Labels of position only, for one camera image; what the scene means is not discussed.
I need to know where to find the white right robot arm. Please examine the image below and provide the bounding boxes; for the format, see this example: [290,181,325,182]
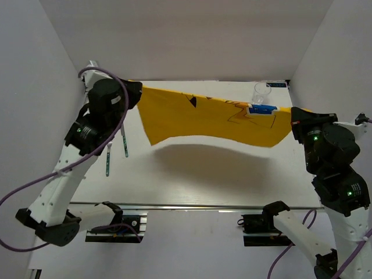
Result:
[262,107,371,278]

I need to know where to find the clear drinking glass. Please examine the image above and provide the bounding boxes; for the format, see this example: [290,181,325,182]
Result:
[252,82,271,104]

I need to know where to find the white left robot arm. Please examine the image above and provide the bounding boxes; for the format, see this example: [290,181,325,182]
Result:
[16,67,142,246]

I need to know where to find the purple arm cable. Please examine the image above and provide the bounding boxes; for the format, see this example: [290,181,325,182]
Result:
[267,113,372,279]
[0,67,143,252]

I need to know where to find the black table logo sticker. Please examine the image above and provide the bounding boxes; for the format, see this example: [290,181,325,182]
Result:
[266,83,287,88]

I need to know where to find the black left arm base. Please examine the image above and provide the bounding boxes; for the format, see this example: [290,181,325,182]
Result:
[85,210,148,244]

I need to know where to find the metal fork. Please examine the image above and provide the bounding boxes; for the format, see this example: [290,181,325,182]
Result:
[105,141,113,177]

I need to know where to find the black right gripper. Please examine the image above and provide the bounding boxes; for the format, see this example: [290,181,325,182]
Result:
[289,106,336,173]

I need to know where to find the yellow Pikachu cloth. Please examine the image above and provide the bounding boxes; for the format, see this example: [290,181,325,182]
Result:
[135,81,292,148]

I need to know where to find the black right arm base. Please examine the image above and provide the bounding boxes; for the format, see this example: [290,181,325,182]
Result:
[237,214,291,247]

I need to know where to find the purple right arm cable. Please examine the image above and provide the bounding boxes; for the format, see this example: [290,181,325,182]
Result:
[267,113,372,279]

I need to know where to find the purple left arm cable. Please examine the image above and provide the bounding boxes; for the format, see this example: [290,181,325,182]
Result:
[0,67,143,252]

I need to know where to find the metal knife teal handle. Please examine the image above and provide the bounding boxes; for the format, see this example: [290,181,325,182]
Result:
[120,124,128,158]

